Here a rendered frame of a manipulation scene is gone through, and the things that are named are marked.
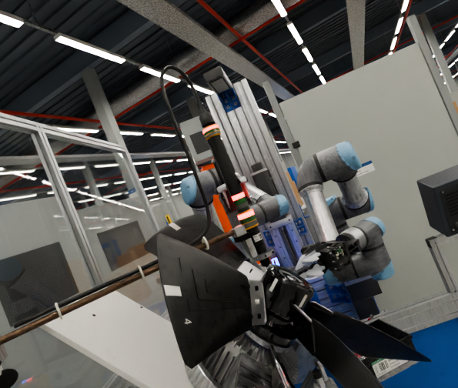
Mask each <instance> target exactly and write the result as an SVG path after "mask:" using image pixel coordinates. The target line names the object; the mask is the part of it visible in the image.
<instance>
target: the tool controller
mask: <svg viewBox="0 0 458 388"><path fill-rule="evenodd" d="M416 182H417V185H418V188H419V191H420V195H421V198H422V201H423V205H424V208H425V211H426V215H427V219H428V221H429V224H430V226H431V227H432V228H434V229H435V230H437V231H438V232H440V233H442V234H443V235H445V236H446V237H450V236H453V235H456V234H457V233H458V165H456V166H453V167H450V168H448V169H445V170H443V171H441V172H438V173H435V174H433V175H431V176H427V177H425V178H423V179H420V180H417V181H416Z"/></svg>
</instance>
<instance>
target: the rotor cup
mask: <svg viewBox="0 0 458 388"><path fill-rule="evenodd" d="M287 276H292V277H293V278H294V279H295V281H292V280H291V279H289V278H288V277H287ZM275 279H278V281H277V283H276V285H275V287H274V289H273V290H272V292H271V291H270V290H269V289H270V287H271V286H272V284H273V282H274V280H275ZM260 281H261V282H262V284H263V289H264V297H265V304H266V324H265V325H257V326H252V329H253V330H254V331H255V332H257V333H258V334H259V335H260V336H262V337H264V338H266V339H268V340H269V341H272V342H274V343H277V344H279V345H283V346H291V345H293V344H294V342H295V341H296V339H297V338H296V337H295V336H294V330H293V325H292V324H291V322H292V321H293V315H292V308H291V303H293V304H296V305H297V306H299V304H300V303H301V302H302V300H303V297H304V296H305V295H307V297H306V300H305V301H304V303H303V305H302V307H300V309H301V310H302V311H303V312H305V311H306V308H307V306H308V305H309V303H310V301H311V299H312V298H313V296H314V294H315V290H314V288H313V286H312V285H311V284H310V283H308V282H307V281H306V280H305V279H304V278H302V277H301V276H299V275H297V274H296V273H294V272H293V271H291V270H289V269H287V268H285V267H282V266H279V265H276V264H269V265H268V266H267V268H266V271H265V272H264V274H263V276H262V278H261V280H260Z"/></svg>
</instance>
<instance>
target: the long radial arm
mask: <svg viewBox="0 0 458 388"><path fill-rule="evenodd" d="M222 388H272V369H270V368H269V367H267V366H265V365H263V364H262V363H260V362H259V361H256V360H254V359H253V358H251V357H250V356H248V355H246V354H245V353H239V355H238V356H237V358H236V361H235V362H234V364H233V366H232V368H231V370H230V371H229V374H228V376H227V377H226V380H225V382H224V384H223V385H222Z"/></svg>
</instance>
